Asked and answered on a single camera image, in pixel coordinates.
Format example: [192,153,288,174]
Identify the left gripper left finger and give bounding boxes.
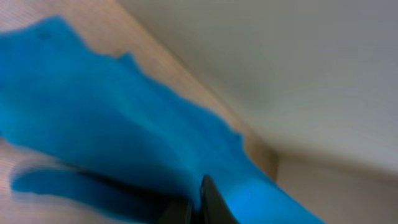
[157,198,193,224]

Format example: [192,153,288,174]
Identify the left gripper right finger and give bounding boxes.
[200,175,239,224]

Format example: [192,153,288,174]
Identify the blue t-shirt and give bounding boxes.
[1,17,319,223]

